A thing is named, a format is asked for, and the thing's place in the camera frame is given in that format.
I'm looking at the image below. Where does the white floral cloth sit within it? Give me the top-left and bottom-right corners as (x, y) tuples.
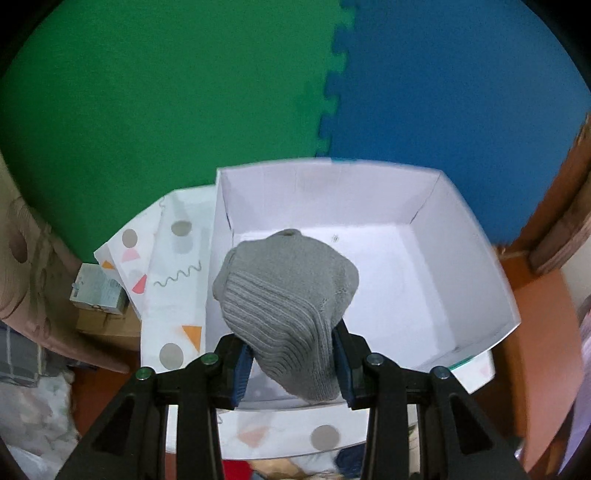
(0, 369), (81, 480)

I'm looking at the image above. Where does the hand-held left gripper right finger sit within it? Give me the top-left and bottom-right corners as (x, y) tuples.
(332, 318), (527, 480)

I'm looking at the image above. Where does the pink floral blanket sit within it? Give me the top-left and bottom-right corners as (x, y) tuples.
(0, 152), (132, 374)

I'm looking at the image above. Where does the small teal box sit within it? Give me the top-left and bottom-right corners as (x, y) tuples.
(70, 263), (130, 315)

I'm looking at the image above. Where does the grey plaid cloth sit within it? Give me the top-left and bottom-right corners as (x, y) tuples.
(0, 320), (70, 386)

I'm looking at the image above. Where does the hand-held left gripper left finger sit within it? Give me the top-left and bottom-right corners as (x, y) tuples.
(55, 333), (254, 480)

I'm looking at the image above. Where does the white cardboard box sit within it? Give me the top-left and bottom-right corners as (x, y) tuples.
(213, 157), (522, 411)

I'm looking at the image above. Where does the green foam mat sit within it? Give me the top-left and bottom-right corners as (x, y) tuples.
(0, 0), (356, 266)

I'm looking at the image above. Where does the brown cardboard box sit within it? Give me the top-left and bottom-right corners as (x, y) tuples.
(76, 307), (141, 352)

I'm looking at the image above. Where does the white patterned nightstand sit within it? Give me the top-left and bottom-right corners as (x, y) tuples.
(139, 187), (497, 460)

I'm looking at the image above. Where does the blue foam mat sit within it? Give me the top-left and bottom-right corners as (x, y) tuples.
(316, 0), (591, 245)

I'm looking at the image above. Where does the patterned white cover sheet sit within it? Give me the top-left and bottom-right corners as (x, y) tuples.
(95, 194), (169, 319)

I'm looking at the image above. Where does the grey knitted underwear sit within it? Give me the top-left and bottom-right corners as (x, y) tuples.
(211, 228), (360, 401)

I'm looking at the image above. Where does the wooden furniture frame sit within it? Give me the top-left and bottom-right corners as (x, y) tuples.
(529, 134), (591, 275)

